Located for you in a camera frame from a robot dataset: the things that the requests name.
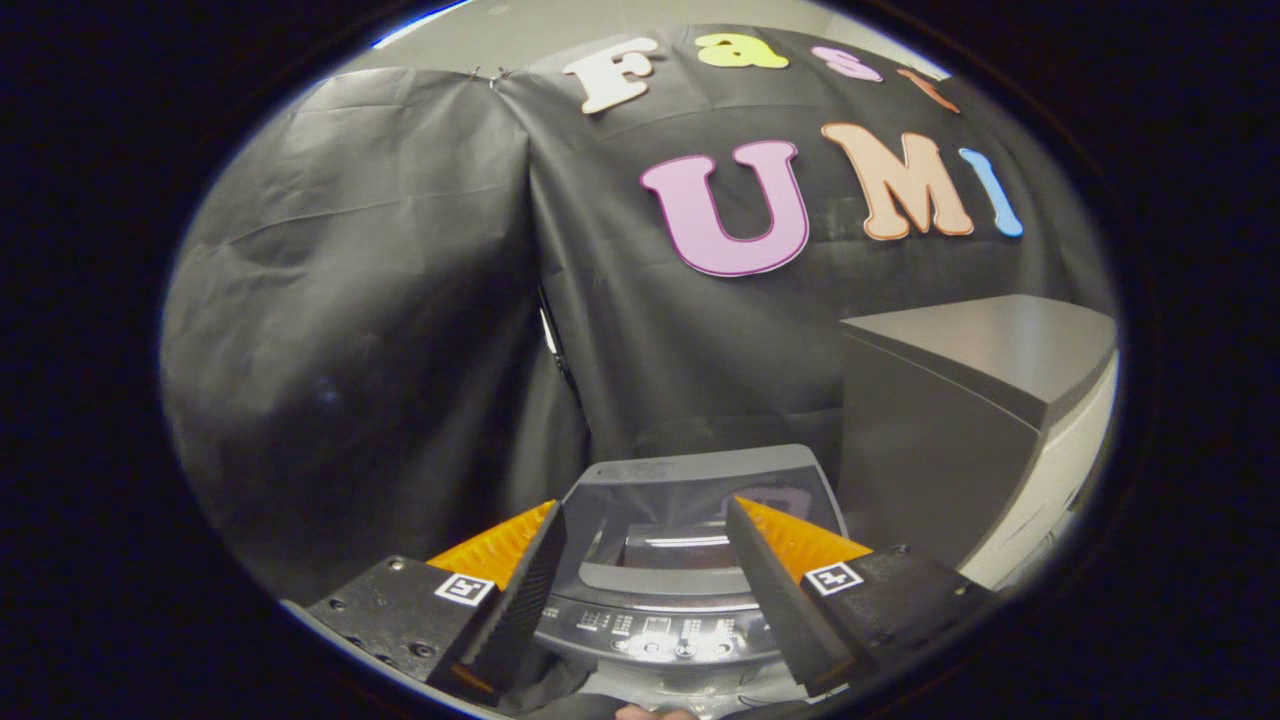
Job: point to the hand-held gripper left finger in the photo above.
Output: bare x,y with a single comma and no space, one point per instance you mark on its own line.
522,605

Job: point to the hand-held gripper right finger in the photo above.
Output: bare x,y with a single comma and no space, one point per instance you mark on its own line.
780,610

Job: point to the grey washing machine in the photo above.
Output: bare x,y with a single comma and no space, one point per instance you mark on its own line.
660,630

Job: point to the white and grey cabinet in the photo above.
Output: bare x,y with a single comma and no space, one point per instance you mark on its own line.
940,430

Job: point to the shiny metal pole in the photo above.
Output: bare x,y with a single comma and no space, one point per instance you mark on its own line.
548,330

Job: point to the black backdrop cloth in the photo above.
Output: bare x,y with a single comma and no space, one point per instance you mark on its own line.
380,330

